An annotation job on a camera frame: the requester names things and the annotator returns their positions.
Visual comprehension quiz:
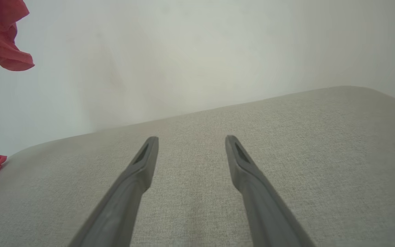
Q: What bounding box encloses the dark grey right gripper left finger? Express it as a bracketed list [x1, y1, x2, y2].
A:
[69, 136, 159, 247]

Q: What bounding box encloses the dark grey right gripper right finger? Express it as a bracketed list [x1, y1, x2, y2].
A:
[225, 135, 316, 247]

